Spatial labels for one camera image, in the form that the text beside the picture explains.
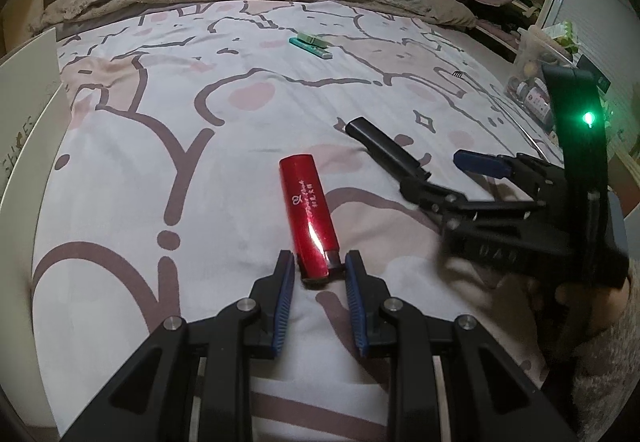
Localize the person's right hand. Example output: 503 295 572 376
487 272 553 323

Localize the plain black lighter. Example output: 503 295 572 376
345 118 432 180

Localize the clear plastic storage box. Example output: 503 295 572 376
505 27 576 133

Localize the beige duvet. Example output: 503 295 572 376
42 0 478 30

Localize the black carton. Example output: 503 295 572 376
575 54 613 90

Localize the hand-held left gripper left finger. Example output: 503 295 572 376
60 250 296 442

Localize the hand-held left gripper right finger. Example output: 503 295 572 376
344 250 568 442

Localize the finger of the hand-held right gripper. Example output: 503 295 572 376
400 174 543 228
452 149 566 203

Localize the red lighter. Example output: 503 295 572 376
279 154 346 290

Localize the white shoe box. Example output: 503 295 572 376
0 26 75 208

